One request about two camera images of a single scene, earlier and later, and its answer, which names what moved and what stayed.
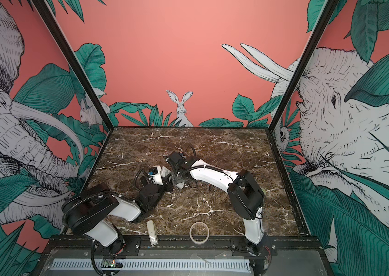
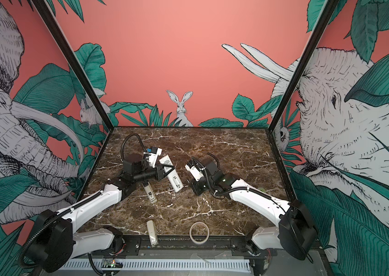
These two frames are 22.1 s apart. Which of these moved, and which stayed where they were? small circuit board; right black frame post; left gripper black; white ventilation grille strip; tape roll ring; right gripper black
Moved: left gripper black; right gripper black
Stayed: right black frame post; small circuit board; white ventilation grille strip; tape roll ring
